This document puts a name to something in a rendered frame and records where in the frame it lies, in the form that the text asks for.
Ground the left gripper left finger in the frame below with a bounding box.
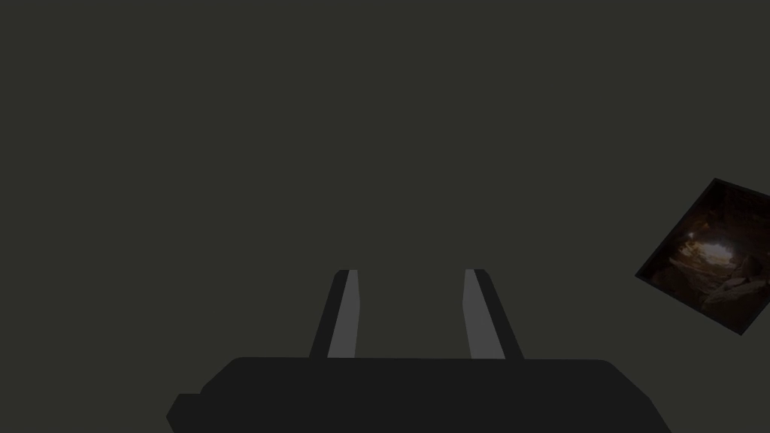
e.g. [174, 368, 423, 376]
[308, 269, 362, 360]

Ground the dark framed wall picture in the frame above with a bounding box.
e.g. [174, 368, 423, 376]
[634, 177, 770, 337]

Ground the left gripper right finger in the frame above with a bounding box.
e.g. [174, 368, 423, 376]
[462, 268, 526, 361]

